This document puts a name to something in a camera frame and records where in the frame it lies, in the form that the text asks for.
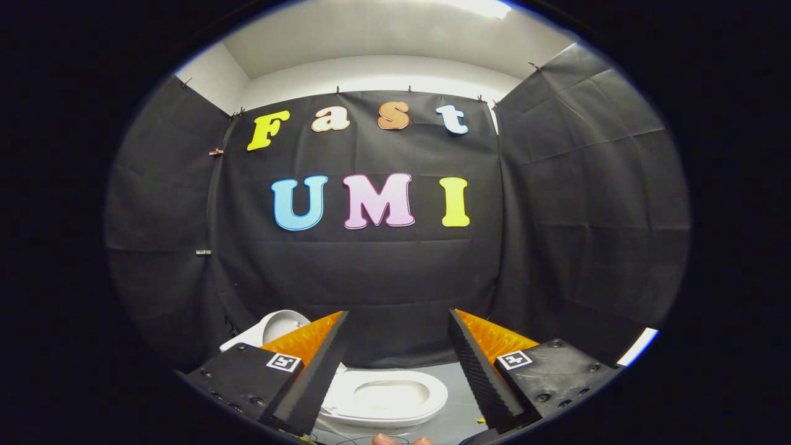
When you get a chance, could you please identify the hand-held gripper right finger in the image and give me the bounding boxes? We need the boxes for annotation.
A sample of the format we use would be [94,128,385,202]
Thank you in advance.
[447,308,622,434]

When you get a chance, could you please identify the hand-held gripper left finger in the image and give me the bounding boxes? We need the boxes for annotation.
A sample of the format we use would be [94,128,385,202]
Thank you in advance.
[184,310,350,438]

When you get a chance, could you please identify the white toilet bowl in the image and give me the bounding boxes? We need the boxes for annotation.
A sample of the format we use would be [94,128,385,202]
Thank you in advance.
[316,378,442,433]

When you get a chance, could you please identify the black backdrop cloth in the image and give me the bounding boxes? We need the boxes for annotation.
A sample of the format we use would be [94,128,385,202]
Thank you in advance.
[104,42,691,371]

